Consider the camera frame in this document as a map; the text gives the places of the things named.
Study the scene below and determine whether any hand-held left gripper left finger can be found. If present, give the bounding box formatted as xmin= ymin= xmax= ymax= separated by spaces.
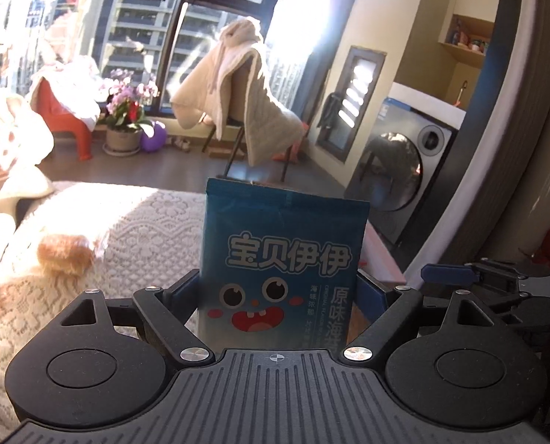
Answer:
xmin=61 ymin=268 xmax=215 ymax=364

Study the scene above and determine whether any orange plastic stool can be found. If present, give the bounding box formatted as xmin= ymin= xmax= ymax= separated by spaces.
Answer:
xmin=37 ymin=76 xmax=94 ymax=162

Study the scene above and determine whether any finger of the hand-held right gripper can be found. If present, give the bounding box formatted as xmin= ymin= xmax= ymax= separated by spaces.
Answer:
xmin=420 ymin=259 xmax=530 ymax=290

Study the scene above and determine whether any red patterned pillow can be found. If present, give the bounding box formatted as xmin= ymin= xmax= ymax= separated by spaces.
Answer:
xmin=0 ymin=92 xmax=56 ymax=186

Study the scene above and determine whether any dark metal chair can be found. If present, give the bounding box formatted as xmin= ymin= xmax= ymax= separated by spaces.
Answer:
xmin=201 ymin=111 xmax=300 ymax=183

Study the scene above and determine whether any wall shelf with bottles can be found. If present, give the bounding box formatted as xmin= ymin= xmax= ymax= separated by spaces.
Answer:
xmin=438 ymin=14 xmax=495 ymax=68

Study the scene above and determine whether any white countertop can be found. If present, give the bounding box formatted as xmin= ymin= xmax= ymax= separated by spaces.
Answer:
xmin=388 ymin=81 xmax=467 ymax=125

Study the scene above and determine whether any dark hanging cloth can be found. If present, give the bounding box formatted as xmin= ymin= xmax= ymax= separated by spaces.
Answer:
xmin=316 ymin=93 xmax=345 ymax=132

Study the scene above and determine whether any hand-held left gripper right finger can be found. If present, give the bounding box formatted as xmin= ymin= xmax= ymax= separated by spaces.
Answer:
xmin=343 ymin=272 xmax=489 ymax=361

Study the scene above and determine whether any potted pink flower plant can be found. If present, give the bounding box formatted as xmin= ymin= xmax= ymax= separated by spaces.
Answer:
xmin=98 ymin=68 xmax=159 ymax=157

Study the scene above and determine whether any blue cartoon snack packet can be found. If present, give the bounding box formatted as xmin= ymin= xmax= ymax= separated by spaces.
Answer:
xmin=196 ymin=176 xmax=370 ymax=350

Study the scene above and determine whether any cream quilted blanket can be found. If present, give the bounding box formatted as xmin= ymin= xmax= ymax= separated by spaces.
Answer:
xmin=170 ymin=16 xmax=303 ymax=168

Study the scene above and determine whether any purple ball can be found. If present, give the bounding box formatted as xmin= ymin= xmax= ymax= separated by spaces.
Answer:
xmin=139 ymin=120 xmax=168 ymax=153

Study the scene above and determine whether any grey washing machine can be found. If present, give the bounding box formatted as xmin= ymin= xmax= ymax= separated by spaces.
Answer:
xmin=344 ymin=96 xmax=461 ymax=246

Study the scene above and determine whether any bread bun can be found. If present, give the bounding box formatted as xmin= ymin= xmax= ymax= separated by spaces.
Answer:
xmin=37 ymin=233 xmax=94 ymax=276

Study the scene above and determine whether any white lace cloth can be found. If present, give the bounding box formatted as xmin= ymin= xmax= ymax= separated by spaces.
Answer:
xmin=0 ymin=180 xmax=213 ymax=428

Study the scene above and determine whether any louvred window shutter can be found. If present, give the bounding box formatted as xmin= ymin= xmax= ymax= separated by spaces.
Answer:
xmin=316 ymin=45 xmax=388 ymax=164

